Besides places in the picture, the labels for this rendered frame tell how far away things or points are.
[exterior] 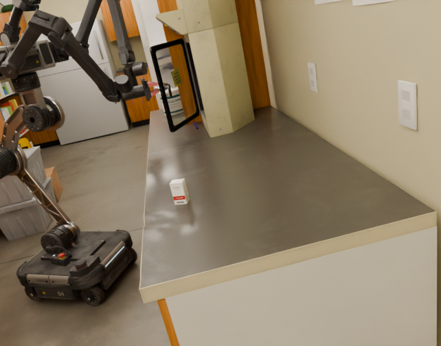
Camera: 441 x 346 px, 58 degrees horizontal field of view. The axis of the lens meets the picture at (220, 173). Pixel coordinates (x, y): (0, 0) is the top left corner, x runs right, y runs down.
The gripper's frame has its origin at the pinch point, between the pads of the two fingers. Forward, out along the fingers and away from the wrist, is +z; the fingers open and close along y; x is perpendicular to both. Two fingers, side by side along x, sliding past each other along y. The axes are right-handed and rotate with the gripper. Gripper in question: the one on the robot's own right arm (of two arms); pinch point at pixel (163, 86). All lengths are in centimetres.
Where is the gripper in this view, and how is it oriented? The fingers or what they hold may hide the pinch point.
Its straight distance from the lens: 195.9
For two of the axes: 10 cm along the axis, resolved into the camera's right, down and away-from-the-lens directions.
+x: -1.5, -3.3, 9.3
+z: 9.7, -2.4, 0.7
